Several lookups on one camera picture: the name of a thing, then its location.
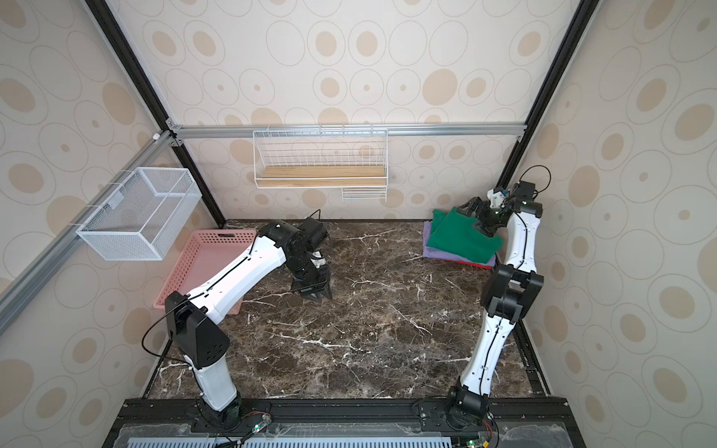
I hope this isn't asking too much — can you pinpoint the green t-shirt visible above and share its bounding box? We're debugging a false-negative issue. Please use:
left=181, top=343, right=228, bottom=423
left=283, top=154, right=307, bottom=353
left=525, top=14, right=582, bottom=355
left=427, top=208, right=503, bottom=264

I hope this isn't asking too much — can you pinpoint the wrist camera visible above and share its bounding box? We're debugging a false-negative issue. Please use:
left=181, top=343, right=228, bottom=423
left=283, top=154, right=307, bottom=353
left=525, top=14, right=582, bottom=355
left=299, top=217, right=328, bottom=252
left=509, top=180, right=538, bottom=202

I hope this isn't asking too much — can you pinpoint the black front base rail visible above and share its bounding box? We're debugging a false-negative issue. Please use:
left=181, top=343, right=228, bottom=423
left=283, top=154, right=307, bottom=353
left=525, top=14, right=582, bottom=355
left=103, top=397, right=586, bottom=447

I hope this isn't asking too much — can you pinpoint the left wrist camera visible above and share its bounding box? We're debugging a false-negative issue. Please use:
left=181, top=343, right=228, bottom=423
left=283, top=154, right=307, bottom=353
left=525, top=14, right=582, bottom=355
left=299, top=217, right=328, bottom=252

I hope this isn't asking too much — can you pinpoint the white mesh wall basket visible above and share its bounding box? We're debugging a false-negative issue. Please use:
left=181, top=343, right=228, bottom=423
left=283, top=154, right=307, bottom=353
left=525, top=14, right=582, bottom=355
left=76, top=167, right=202, bottom=261

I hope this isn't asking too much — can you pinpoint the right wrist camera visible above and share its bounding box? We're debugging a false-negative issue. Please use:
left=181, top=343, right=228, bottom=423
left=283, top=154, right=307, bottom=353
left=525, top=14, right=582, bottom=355
left=509, top=180, right=538, bottom=202

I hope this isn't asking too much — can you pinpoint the folded red t-shirt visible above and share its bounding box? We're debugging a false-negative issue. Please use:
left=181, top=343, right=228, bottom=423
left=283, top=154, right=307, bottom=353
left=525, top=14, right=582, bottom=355
left=454, top=261, right=494, bottom=270

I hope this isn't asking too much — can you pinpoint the white wire wall shelf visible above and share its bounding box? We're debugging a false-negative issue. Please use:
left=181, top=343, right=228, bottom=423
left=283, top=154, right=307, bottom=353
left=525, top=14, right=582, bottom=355
left=252, top=133, right=389, bottom=201

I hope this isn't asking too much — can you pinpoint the aluminium wall rail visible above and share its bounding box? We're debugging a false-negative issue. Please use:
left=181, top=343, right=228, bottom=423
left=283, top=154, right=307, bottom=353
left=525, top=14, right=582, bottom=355
left=1, top=131, right=172, bottom=334
left=172, top=122, right=527, bottom=139

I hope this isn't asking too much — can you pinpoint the pink plastic basket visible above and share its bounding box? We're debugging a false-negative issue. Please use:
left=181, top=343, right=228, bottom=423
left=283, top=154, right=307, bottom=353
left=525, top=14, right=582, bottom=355
left=153, top=229, right=257, bottom=310

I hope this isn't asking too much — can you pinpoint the aluminium wall rail left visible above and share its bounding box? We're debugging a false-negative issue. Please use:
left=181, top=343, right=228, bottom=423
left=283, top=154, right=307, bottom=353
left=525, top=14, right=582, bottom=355
left=1, top=131, right=172, bottom=334

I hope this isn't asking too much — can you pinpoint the aluminium wall rail back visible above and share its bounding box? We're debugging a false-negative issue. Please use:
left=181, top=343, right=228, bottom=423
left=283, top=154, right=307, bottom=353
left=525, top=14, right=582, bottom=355
left=172, top=122, right=527, bottom=139

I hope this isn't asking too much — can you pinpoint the folded purple t-shirt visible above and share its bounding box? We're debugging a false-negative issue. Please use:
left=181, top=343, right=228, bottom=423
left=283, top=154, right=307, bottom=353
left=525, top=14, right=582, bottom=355
left=422, top=221, right=496, bottom=266

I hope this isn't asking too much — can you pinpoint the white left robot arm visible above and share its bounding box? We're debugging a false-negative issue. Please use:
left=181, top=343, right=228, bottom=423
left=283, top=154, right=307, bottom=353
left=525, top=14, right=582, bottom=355
left=164, top=217, right=332, bottom=427

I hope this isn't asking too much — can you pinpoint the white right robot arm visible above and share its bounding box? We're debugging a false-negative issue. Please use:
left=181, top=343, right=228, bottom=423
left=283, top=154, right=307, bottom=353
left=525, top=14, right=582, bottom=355
left=444, top=190, right=544, bottom=430

